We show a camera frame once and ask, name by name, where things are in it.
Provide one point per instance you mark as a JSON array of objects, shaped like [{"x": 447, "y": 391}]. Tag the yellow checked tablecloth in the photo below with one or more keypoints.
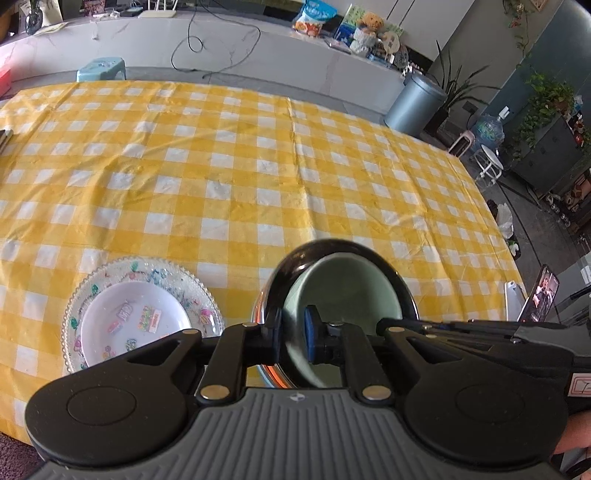
[{"x": 231, "y": 161}]

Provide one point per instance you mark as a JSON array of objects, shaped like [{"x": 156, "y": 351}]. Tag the black smartphone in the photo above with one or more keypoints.
[{"x": 542, "y": 290}]

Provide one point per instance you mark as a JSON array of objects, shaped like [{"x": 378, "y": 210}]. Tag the grey trash can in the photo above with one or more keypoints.
[{"x": 413, "y": 106}]

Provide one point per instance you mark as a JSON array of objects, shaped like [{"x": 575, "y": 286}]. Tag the white television cabinet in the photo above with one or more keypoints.
[{"x": 277, "y": 55}]

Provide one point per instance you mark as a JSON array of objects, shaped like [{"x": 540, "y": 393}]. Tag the brown teddy bear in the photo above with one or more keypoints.
[{"x": 368, "y": 27}]

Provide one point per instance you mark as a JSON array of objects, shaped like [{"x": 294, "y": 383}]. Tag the light blue plastic stool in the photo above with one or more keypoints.
[{"x": 101, "y": 69}]

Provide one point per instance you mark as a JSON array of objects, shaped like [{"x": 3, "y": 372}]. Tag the pale green ceramic bowl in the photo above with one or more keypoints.
[{"x": 341, "y": 286}]

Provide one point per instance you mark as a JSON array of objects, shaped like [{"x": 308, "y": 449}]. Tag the black bowl with green inside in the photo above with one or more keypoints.
[{"x": 295, "y": 258}]

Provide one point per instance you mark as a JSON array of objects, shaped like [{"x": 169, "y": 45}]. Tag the green vine plant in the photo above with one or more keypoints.
[{"x": 545, "y": 101}]

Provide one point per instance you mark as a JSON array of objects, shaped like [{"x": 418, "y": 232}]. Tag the clear glass plate with stickers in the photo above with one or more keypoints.
[{"x": 152, "y": 274}]

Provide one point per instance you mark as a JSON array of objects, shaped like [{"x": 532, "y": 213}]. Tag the white printed plate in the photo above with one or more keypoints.
[{"x": 138, "y": 300}]

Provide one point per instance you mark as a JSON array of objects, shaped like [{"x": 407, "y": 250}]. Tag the dark grey cabinet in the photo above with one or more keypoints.
[{"x": 558, "y": 157}]

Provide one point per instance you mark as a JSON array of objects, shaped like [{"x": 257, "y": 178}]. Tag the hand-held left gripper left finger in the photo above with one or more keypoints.
[{"x": 273, "y": 332}]

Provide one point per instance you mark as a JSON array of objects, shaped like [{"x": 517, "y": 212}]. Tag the white router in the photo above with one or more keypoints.
[{"x": 159, "y": 11}]

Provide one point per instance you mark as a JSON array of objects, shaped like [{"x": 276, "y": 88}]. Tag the round paper fan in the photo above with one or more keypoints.
[{"x": 391, "y": 44}]

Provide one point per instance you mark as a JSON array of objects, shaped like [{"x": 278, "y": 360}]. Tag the white phone stand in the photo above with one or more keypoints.
[{"x": 513, "y": 300}]

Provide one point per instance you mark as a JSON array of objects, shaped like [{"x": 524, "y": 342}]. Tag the red box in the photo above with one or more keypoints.
[{"x": 4, "y": 78}]

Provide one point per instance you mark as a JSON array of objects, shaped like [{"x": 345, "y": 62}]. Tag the blue water bottle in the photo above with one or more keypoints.
[{"x": 489, "y": 129}]

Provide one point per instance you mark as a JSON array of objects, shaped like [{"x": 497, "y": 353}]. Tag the white plastic bag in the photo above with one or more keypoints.
[{"x": 505, "y": 221}]

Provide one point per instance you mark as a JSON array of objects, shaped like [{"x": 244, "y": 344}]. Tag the orange steel bowl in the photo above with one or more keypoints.
[{"x": 273, "y": 375}]

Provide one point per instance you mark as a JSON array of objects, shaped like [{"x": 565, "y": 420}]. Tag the person's right forearm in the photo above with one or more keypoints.
[{"x": 577, "y": 434}]

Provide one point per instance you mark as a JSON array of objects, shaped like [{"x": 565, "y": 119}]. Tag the tall leafy potted plant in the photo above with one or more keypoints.
[{"x": 450, "y": 87}]

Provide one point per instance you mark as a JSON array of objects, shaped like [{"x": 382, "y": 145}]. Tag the blue snack bag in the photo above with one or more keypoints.
[{"x": 314, "y": 18}]

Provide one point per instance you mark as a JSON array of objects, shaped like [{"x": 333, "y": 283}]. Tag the pink stool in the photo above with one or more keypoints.
[{"x": 461, "y": 141}]

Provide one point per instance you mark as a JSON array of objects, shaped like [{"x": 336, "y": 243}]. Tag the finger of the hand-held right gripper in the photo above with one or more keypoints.
[{"x": 461, "y": 330}]

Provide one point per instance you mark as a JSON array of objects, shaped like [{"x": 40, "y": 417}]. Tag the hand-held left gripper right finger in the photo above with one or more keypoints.
[{"x": 311, "y": 332}]

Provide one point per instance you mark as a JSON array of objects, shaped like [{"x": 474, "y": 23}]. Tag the white round stool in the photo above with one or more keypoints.
[{"x": 489, "y": 159}]

